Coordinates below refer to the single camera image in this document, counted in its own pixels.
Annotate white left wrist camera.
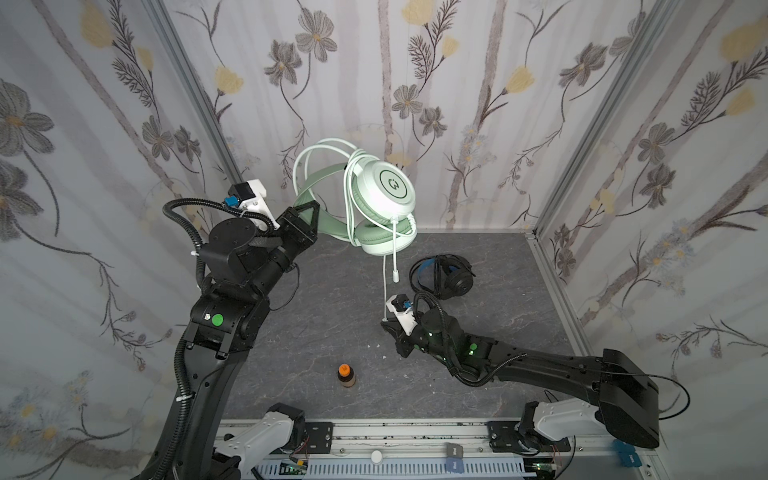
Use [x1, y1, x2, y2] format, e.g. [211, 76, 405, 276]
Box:
[224, 179, 280, 230]

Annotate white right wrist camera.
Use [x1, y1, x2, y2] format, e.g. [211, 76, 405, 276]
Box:
[385, 294, 417, 336]

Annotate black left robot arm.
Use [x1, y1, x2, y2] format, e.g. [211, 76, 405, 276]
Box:
[138, 198, 320, 479]

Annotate orange cap brown bottle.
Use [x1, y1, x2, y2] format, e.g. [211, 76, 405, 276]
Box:
[337, 363, 356, 388]

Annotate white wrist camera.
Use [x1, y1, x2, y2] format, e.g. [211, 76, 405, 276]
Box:
[385, 294, 417, 336]
[224, 179, 280, 230]

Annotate mint green wired headphones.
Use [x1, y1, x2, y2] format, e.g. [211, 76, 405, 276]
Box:
[291, 138, 418, 283]

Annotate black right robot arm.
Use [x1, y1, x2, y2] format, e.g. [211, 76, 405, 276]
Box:
[381, 293, 666, 449]

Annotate black wired headphones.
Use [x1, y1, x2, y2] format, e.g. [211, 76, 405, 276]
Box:
[409, 254, 476, 300]

